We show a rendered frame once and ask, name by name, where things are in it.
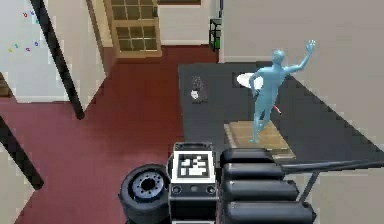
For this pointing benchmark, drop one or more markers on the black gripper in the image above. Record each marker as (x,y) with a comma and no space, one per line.
(145,193)

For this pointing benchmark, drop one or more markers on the light blue human statue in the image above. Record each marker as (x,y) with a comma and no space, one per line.
(268,91)

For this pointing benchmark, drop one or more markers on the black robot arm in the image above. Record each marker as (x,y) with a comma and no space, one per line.
(233,186)

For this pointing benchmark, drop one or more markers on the black table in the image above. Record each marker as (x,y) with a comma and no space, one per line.
(233,106)

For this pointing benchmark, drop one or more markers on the white plate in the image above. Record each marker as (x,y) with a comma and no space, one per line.
(246,80)

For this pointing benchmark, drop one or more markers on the red pencil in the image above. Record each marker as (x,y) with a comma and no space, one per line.
(276,109)

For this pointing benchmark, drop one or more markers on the black shelf with green item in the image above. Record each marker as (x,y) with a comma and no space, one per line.
(215,33)

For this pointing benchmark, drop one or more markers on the white fridge with magnets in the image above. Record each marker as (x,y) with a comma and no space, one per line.
(30,53)

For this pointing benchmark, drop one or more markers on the wooden statue base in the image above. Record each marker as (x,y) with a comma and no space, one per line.
(266,140)

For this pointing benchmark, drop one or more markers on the wooden glass pane door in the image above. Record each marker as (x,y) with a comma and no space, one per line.
(135,28)

